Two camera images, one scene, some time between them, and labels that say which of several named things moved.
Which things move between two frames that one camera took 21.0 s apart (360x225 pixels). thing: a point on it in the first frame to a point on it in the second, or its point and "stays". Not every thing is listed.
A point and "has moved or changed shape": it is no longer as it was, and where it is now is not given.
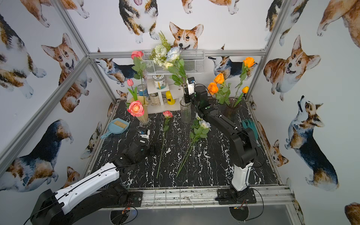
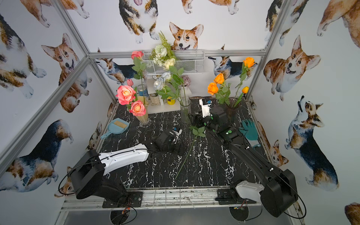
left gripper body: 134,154 to 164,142
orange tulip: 245,90 stays
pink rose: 139,65 stays
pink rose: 168,115 to 125,93
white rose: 173,55 to 167,77
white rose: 199,130 stays
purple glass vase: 231,113 stays
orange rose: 224,91 stays
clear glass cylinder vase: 185,111 stays
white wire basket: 194,61 stays
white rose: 198,117 has moved or changed shape
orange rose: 248,63 stays
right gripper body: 198,95 to 212,119
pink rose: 136,108 stays
